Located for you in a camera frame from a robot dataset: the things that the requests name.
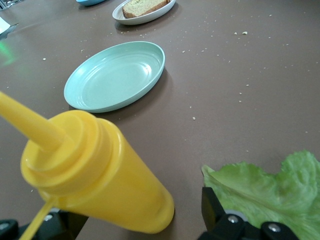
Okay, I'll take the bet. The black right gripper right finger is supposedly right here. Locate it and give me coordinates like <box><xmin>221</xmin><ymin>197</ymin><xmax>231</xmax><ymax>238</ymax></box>
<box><xmin>198</xmin><ymin>186</ymin><xmax>301</xmax><ymax>240</ymax></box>

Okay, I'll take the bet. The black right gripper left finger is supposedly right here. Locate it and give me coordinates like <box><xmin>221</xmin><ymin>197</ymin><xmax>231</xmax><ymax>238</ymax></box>
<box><xmin>0</xmin><ymin>210</ymin><xmax>90</xmax><ymax>240</ymax></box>

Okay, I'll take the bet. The yellow mustard squeeze bottle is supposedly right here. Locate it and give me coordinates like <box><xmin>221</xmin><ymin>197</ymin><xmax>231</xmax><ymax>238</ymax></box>
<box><xmin>0</xmin><ymin>91</ymin><xmax>175</xmax><ymax>240</ymax></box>

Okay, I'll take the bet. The brown bread slice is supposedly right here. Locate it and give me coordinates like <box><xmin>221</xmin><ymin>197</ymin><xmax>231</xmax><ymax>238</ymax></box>
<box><xmin>121</xmin><ymin>0</ymin><xmax>171</xmax><ymax>19</ymax></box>

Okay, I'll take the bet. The mint green plate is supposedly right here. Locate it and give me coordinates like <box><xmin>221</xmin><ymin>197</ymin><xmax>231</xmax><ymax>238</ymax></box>
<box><xmin>63</xmin><ymin>41</ymin><xmax>166</xmax><ymax>113</ymax></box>

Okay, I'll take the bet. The beige plate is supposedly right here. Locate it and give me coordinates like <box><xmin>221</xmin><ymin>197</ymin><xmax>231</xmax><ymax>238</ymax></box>
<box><xmin>111</xmin><ymin>0</ymin><xmax>177</xmax><ymax>26</ymax></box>

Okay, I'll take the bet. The blue plate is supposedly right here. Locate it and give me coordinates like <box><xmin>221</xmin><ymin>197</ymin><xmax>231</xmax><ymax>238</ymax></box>
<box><xmin>75</xmin><ymin>0</ymin><xmax>108</xmax><ymax>7</ymax></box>

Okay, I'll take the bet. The green lettuce leaf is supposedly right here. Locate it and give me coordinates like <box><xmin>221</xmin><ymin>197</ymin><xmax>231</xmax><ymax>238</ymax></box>
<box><xmin>201</xmin><ymin>149</ymin><xmax>320</xmax><ymax>240</ymax></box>

